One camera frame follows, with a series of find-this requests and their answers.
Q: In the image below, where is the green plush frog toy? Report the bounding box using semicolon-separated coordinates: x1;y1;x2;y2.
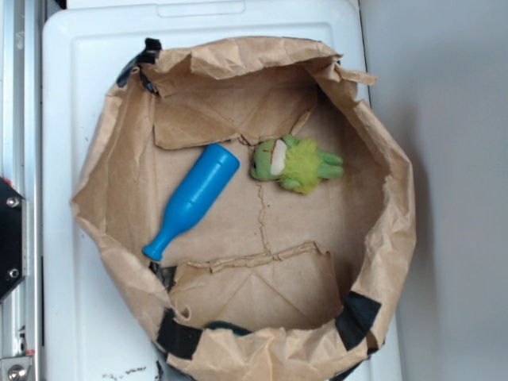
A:
250;134;344;194

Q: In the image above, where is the brown paper bag basket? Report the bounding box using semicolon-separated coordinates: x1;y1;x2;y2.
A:
71;37;416;380

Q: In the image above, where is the blue plastic bottle toy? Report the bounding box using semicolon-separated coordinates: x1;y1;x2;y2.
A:
142;144;240;262

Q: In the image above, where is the white plastic bin lid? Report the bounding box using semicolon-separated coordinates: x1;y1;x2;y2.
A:
40;0;405;381

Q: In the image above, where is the black mounting bracket plate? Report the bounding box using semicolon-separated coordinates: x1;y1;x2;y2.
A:
0;178;26;302

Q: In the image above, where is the aluminium frame rail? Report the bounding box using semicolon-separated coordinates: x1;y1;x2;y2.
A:
1;1;45;380

